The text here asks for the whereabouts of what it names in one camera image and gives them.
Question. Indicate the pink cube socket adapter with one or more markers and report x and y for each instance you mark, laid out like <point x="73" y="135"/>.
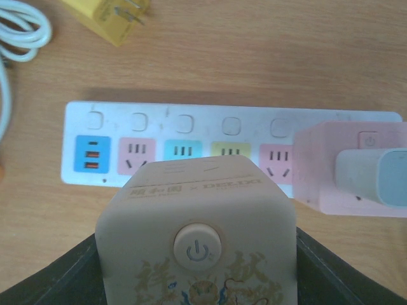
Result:
<point x="314" y="154"/>

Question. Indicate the white usb charger with cable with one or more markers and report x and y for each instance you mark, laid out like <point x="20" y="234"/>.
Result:
<point x="378" y="175"/>

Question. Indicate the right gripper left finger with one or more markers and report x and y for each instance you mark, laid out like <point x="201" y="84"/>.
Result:
<point x="74" y="278"/>

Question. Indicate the yellow cube socket adapter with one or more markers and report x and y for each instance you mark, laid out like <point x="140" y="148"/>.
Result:
<point x="113" y="20"/>

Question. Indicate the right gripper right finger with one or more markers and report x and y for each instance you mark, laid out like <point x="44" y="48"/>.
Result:
<point x="325" y="278"/>

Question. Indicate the beige cube socket adapter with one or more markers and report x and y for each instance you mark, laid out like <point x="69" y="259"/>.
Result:
<point x="199" y="231"/>

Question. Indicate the long white power strip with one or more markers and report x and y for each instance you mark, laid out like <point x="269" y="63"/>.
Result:
<point x="105" y="143"/>

